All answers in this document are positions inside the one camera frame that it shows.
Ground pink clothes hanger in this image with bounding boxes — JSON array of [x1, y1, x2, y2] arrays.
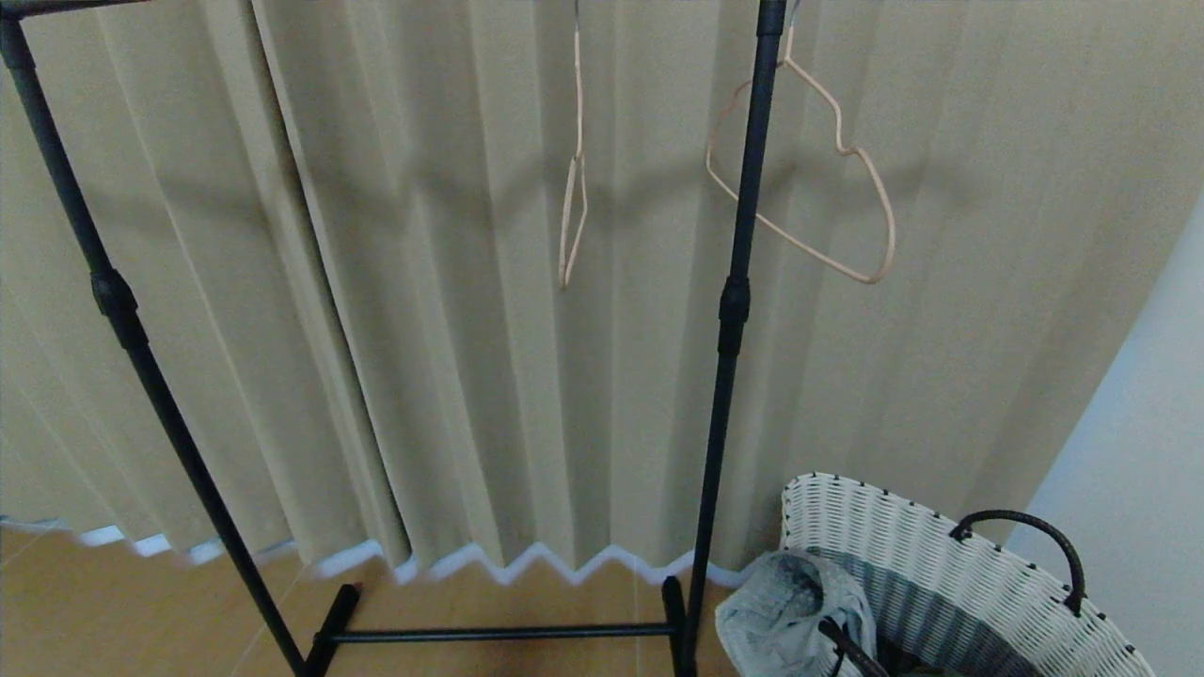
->
[[558, 0, 590, 291], [705, 0, 896, 285]]

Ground black clothes rack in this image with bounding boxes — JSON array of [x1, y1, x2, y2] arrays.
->
[[0, 0, 789, 677]]

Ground pale grey shorts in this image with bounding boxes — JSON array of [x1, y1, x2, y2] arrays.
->
[[715, 550, 878, 677]]

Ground beige curtain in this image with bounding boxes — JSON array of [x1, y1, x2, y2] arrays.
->
[[0, 0, 1204, 589]]

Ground white laundry basket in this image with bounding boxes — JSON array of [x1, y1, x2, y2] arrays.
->
[[779, 472, 1158, 677]]

